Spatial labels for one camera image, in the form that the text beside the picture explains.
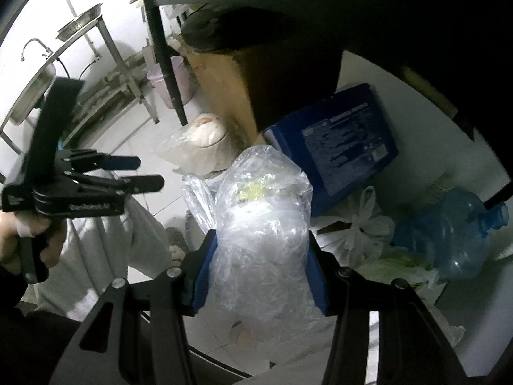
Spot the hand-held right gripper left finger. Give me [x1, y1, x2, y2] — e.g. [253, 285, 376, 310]
[52, 229, 220, 385]

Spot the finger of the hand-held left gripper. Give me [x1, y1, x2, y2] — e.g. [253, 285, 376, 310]
[97, 154, 142, 171]
[116, 174, 165, 195]

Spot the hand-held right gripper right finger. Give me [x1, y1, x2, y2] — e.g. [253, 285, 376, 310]
[306, 230, 471, 385]

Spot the clear plastic bag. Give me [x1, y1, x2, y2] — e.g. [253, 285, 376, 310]
[182, 144, 321, 333]

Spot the person's left hand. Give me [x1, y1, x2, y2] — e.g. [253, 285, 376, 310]
[0, 210, 67, 269]

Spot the grey slipper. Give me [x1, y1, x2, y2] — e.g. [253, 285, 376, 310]
[165, 227, 189, 267]

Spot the white knotted plastic bag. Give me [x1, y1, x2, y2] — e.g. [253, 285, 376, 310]
[321, 186, 396, 266]

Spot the white sack in plastic bag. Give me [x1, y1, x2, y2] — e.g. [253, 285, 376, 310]
[152, 113, 232, 176]

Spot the person's left leg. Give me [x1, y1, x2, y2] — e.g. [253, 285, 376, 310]
[36, 192, 177, 321]

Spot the plastic bag of green vegetables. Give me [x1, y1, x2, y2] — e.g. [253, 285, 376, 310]
[357, 249, 438, 290]

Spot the pink plastic bucket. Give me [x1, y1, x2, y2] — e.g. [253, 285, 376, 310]
[146, 56, 197, 110]

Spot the steel sink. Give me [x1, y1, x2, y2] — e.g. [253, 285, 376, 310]
[8, 62, 57, 127]

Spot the white table with black legs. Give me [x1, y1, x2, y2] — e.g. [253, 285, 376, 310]
[130, 0, 513, 141]

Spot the blue carton with white label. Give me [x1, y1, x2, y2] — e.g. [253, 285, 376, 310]
[262, 83, 400, 218]

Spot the large brown cardboard box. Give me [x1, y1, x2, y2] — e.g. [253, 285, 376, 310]
[182, 8, 345, 145]

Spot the blue water jug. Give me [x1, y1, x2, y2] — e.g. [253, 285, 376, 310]
[395, 188, 509, 284]

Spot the steel faucet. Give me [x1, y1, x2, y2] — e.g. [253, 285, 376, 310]
[21, 38, 55, 64]

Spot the steel colander bowl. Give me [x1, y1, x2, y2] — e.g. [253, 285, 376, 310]
[56, 2, 103, 41]

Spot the steel frame stand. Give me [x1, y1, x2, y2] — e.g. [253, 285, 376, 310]
[0, 14, 161, 157]

